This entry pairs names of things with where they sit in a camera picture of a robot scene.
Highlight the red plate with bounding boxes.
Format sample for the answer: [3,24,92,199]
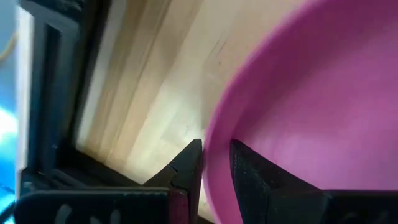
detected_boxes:
[201,0,398,224]

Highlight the black table frame rails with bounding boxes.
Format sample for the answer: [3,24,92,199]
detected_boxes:
[18,0,144,194]

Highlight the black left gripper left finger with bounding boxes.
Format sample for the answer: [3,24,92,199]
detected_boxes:
[142,138,205,224]

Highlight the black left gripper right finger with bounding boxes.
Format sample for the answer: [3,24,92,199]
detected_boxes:
[229,139,332,224]

